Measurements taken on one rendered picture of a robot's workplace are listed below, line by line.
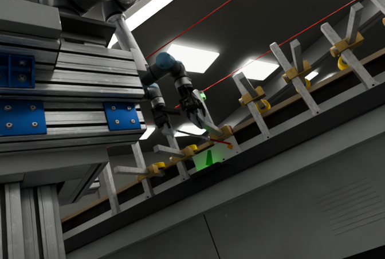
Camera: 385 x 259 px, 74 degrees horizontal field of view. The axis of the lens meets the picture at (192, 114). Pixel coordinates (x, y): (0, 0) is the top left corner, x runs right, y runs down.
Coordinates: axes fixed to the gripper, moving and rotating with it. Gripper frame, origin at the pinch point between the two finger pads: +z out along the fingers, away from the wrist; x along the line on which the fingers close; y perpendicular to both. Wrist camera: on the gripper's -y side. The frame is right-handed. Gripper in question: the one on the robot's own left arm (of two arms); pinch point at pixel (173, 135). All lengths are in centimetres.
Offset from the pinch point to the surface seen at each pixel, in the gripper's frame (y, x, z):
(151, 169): 19.7, -13.0, 9.9
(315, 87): -82, 3, 6
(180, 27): -61, -214, -267
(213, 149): -17.7, 0.6, 16.0
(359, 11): -86, 52, 1
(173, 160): 5.3, -7.8, 10.9
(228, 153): -23.8, 2.9, 21.5
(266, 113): -54, -7, 6
